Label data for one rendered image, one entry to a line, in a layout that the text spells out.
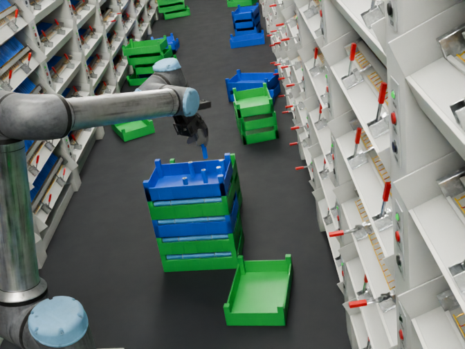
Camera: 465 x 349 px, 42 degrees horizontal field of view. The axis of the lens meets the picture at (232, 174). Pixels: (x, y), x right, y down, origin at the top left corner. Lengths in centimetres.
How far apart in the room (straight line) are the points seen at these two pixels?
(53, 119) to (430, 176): 99
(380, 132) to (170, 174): 146
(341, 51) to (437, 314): 74
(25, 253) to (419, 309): 114
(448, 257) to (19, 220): 123
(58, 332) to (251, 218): 123
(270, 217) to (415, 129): 188
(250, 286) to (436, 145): 151
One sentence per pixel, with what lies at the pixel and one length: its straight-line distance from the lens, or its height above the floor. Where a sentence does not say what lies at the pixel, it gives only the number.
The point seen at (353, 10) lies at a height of 110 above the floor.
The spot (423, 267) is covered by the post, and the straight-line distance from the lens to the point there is 93.
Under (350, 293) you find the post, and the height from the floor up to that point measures 22.
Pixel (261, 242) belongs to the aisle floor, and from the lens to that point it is 251.
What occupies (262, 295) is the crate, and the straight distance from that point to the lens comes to 221.
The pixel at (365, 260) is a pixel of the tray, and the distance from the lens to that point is 143.
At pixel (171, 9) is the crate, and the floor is 10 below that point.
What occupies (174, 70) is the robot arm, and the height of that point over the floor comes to 79.
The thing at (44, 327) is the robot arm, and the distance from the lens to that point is 172.
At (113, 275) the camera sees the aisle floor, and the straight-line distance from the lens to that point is 251.
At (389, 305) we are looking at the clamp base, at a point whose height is 54.
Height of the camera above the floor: 135
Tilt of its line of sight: 26 degrees down
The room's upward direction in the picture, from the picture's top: 9 degrees counter-clockwise
